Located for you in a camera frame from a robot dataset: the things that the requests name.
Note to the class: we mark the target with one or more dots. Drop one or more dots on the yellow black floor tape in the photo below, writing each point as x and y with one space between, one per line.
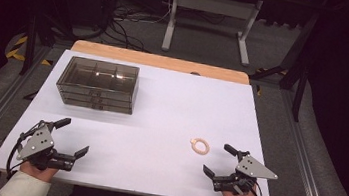
17 48
259 90

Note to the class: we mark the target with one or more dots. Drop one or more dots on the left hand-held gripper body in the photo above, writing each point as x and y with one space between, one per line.
37 144

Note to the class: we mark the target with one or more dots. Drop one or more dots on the white metal desk frame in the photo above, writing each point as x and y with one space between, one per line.
214 3

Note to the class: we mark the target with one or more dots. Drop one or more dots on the white table sheet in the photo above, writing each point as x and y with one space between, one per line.
159 123

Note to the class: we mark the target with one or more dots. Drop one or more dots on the smoked transparent drawer box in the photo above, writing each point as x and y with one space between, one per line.
97 83

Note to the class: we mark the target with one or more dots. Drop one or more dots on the wooden table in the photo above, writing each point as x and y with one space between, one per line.
153 60

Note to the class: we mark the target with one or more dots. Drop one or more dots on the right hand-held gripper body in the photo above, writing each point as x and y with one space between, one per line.
251 169

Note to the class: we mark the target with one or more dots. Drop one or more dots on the person's left hand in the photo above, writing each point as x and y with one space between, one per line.
37 172

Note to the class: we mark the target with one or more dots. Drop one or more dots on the black metal stand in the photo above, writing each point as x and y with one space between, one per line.
299 89
29 43

